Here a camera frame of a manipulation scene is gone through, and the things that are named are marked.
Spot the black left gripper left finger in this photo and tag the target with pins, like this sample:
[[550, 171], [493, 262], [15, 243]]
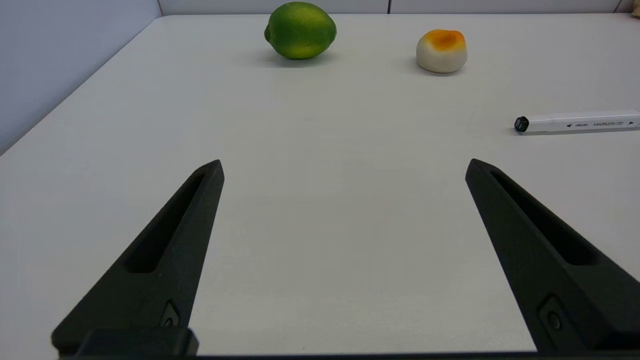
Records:
[[165, 260]]

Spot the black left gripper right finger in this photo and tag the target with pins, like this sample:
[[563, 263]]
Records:
[[540, 260]]

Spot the white marker with black cap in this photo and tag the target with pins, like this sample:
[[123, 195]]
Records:
[[580, 121]]

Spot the white bun with orange top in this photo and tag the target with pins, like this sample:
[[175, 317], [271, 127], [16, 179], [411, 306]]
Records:
[[442, 52]]

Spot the green lime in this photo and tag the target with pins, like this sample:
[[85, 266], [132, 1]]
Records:
[[300, 31]]

